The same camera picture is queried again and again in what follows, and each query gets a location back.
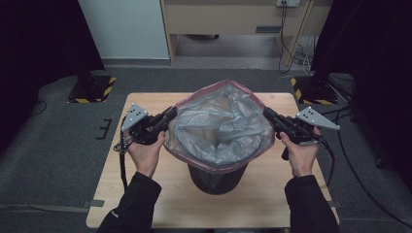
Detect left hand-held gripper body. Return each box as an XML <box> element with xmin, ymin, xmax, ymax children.
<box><xmin>120</xmin><ymin>103</ymin><xmax>164</xmax><ymax>146</ymax></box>

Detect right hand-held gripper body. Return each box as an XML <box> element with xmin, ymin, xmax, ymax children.
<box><xmin>281</xmin><ymin>106</ymin><xmax>341</xmax><ymax>145</ymax></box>

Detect grey plastic trash bag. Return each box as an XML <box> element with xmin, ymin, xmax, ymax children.
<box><xmin>163</xmin><ymin>79</ymin><xmax>276</xmax><ymax>175</ymax></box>

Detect black mesh wastebasket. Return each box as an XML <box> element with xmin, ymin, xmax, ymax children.
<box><xmin>188</xmin><ymin>163</ymin><xmax>249</xmax><ymax>196</ymax></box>

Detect person's right hand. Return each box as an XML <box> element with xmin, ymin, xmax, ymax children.
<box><xmin>280</xmin><ymin>127</ymin><xmax>322</xmax><ymax>178</ymax></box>

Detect person's left hand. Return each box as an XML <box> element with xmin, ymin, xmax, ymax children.
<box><xmin>127</xmin><ymin>130</ymin><xmax>166</xmax><ymax>179</ymax></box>

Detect black stand with striped base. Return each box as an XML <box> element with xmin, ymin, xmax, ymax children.
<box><xmin>290</xmin><ymin>0</ymin><xmax>367</xmax><ymax>106</ymax></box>
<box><xmin>66</xmin><ymin>57</ymin><xmax>117</xmax><ymax>105</ymax></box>

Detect white cabinet panel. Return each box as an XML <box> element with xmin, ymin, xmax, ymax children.
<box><xmin>77</xmin><ymin>0</ymin><xmax>171</xmax><ymax>60</ymax></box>

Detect black curtain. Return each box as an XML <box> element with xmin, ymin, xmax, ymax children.
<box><xmin>310</xmin><ymin>0</ymin><xmax>412</xmax><ymax>192</ymax></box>
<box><xmin>0</xmin><ymin>0</ymin><xmax>105</xmax><ymax>153</ymax></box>

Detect light wooden desk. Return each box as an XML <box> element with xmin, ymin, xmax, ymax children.
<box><xmin>159</xmin><ymin>0</ymin><xmax>334</xmax><ymax>67</ymax></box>

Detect grey power strip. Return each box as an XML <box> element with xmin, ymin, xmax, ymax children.
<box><xmin>275</xmin><ymin>0</ymin><xmax>301</xmax><ymax>8</ymax></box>

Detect right hand-held gripper cable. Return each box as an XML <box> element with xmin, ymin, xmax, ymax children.
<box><xmin>319</xmin><ymin>137</ymin><xmax>336</xmax><ymax>187</ymax></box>

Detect hand-held gripper cable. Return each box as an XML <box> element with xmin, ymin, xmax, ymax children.
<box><xmin>113</xmin><ymin>116</ymin><xmax>130</xmax><ymax>192</ymax></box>
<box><xmin>319</xmin><ymin>137</ymin><xmax>336</xmax><ymax>187</ymax></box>

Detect left hand-held gripper cable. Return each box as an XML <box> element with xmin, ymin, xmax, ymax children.
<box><xmin>113</xmin><ymin>116</ymin><xmax>130</xmax><ymax>192</ymax></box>

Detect white cable bundle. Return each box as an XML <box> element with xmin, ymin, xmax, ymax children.
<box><xmin>292</xmin><ymin>37</ymin><xmax>318</xmax><ymax>76</ymax></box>

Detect black hanging cable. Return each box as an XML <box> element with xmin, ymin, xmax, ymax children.
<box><xmin>278</xmin><ymin>1</ymin><xmax>295</xmax><ymax>75</ymax></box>

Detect thin black floor cable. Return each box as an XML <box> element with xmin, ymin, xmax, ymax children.
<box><xmin>30</xmin><ymin>100</ymin><xmax>49</xmax><ymax>117</ymax></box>

